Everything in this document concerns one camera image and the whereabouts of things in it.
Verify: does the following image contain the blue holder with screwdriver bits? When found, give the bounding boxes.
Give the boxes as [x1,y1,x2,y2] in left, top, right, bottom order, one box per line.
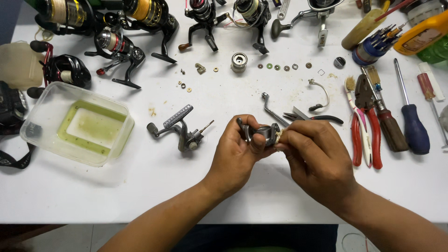
[351,22,409,67]

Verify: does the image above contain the clear container with green liquid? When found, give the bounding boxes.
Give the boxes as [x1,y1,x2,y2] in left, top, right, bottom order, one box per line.
[20,81,135,167]

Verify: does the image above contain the black-handled needle-nose pliers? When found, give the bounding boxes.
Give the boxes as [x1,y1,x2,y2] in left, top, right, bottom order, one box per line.
[282,106,344,125]

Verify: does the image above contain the red-handled pliers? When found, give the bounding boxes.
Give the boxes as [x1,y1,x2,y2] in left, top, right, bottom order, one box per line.
[351,73,383,171]

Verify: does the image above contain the silver reel with dark knob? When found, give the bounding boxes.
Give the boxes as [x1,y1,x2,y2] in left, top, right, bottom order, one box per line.
[271,0,346,48]

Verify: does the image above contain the black reel with yellow line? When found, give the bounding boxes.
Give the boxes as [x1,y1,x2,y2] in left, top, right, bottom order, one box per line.
[122,0,180,64]

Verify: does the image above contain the white pink toothbrush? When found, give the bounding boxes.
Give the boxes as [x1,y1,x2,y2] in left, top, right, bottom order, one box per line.
[344,76,374,168]

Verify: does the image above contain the yellowish oil bottle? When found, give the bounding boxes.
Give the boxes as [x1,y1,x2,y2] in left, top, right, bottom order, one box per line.
[341,0,391,51]

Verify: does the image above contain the round gray container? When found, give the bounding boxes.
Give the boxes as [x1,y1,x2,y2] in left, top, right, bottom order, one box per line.
[399,0,446,27]

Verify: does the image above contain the translucent plastic jug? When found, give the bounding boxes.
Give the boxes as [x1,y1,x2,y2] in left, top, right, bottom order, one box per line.
[0,41,47,91]

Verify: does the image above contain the black red baitcasting reel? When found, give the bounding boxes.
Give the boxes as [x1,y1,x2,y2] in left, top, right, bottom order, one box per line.
[27,40,92,99]

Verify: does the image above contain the red clear-handled screwdriver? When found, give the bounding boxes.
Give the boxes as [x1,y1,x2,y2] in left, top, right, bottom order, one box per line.
[416,72,448,150]

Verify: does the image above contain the red straw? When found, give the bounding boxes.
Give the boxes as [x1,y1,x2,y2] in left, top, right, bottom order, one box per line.
[374,0,418,22]

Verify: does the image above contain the black gold spinning reel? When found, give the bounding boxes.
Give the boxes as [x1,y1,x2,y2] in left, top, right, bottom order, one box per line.
[34,0,103,38]

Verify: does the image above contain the person's left hand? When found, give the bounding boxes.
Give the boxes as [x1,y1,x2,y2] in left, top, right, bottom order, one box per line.
[205,114,280,197]

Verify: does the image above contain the person's dark trousers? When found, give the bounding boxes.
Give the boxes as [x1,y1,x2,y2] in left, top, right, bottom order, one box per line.
[181,224,339,252]

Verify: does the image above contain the gray fishing reel rotor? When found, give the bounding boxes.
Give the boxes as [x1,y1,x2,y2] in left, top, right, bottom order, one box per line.
[236,117,281,147]

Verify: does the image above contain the gray round object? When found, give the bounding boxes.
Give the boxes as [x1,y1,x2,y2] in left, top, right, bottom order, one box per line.
[439,105,448,132]

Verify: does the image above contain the white tube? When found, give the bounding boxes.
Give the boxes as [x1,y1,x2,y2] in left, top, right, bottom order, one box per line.
[418,62,445,102]

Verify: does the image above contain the silver wrench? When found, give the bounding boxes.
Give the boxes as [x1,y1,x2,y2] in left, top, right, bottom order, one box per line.
[277,0,291,21]

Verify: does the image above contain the row of small washers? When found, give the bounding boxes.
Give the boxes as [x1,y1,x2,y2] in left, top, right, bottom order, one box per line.
[257,62,313,72]

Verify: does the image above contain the black silver reel red accents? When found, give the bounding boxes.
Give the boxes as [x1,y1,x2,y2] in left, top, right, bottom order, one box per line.
[84,25,146,90]

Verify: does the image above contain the person's right hand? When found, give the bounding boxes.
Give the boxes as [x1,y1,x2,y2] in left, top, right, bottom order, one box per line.
[275,120,359,211]

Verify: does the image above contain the black headlamp with strap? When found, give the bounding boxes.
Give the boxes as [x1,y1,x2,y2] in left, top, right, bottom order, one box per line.
[0,80,36,171]

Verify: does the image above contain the green plastic bag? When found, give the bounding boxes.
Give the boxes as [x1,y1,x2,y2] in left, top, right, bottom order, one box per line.
[416,35,448,64]

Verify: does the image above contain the brown-handled screwdriver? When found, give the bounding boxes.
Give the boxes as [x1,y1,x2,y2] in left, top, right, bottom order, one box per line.
[360,66,410,153]

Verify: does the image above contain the silver bail wire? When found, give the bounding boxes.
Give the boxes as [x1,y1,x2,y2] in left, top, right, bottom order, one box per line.
[308,79,330,112]

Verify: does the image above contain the gray reel body with foot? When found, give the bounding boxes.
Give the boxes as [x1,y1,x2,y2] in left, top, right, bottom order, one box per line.
[147,104,215,153]

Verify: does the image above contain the silver reel spool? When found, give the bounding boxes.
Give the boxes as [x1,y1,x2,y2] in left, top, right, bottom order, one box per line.
[230,52,249,74]

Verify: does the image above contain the black reel with wooden knob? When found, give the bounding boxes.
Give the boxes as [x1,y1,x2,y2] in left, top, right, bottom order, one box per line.
[178,0,232,53]

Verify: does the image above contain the blue-handled screwdriver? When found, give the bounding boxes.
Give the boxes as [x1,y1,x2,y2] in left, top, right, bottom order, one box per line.
[393,58,431,155]

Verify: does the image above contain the rubber band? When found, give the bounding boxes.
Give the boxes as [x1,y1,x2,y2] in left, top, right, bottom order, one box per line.
[34,27,55,42]

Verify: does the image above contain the orange bottle with label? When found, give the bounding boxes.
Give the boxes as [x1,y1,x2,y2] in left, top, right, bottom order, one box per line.
[393,9,448,56]

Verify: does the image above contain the black reel with white line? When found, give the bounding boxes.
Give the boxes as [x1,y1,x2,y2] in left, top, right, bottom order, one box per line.
[232,0,272,55]

